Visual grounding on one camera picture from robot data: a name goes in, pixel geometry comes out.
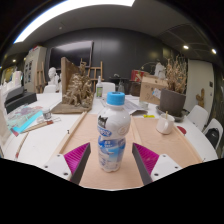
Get wooden easel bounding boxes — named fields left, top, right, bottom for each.
left=35, top=61, right=46, bottom=94
left=79, top=60, right=105, bottom=83

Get white notice board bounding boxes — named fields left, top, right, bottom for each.
left=23, top=45, right=48, bottom=94

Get thin wooden pencil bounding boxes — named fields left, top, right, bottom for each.
left=14, top=131, right=30, bottom=160

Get wooden paintbrushes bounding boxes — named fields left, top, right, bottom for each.
left=21, top=118, right=63, bottom=134

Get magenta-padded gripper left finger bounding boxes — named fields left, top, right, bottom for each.
left=42, top=142, right=92, bottom=185

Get white mug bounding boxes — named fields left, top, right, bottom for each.
left=156, top=113, right=176, bottom=135

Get grey plant saucer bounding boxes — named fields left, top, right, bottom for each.
left=155, top=105, right=186, bottom=123

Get golden brown relief sculpture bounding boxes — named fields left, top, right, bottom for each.
left=50, top=56, right=95, bottom=115

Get white spray bottle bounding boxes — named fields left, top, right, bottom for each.
left=95, top=75, right=104, bottom=100

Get red box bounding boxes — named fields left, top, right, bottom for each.
left=130, top=69, right=149, bottom=83

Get round ceiling spotlights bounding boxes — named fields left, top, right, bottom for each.
left=11, top=44, right=218, bottom=64

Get white plaster statue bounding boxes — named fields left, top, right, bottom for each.
left=154, top=62, right=167, bottom=79

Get white plaster bust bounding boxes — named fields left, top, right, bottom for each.
left=47, top=67, right=61, bottom=87

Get small paint jar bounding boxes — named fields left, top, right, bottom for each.
left=42, top=108, right=53, bottom=120

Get long ceiling light panel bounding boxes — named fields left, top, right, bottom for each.
left=13, top=0, right=136, bottom=44

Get white chair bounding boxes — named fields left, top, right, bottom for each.
left=99, top=81, right=116, bottom=96
left=186, top=104, right=209, bottom=132
left=43, top=84, right=58, bottom=94
left=202, top=118, right=224, bottom=151

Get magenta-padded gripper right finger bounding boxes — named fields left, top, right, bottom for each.
left=131, top=142, right=183, bottom=186

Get wooden figure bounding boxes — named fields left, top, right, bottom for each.
left=195, top=88, right=206, bottom=108

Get flat round red coaster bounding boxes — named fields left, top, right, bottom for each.
left=176, top=125, right=188, bottom=136

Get dried plant in grey pot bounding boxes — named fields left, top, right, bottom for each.
left=159, top=56, right=188, bottom=118

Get newspaper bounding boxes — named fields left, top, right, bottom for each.
left=99, top=94, right=149, bottom=116

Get black box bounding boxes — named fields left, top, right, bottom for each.
left=3, top=85, right=38, bottom=114

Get white blue-capped drink bottle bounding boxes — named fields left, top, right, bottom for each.
left=97, top=91, right=132, bottom=173

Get colourful painting sheet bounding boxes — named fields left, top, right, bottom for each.
left=6, top=104, right=44, bottom=136

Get black wall screen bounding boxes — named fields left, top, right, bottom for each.
left=48, top=40, right=94, bottom=70

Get cardboard box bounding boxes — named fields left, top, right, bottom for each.
left=139, top=75, right=169, bottom=106

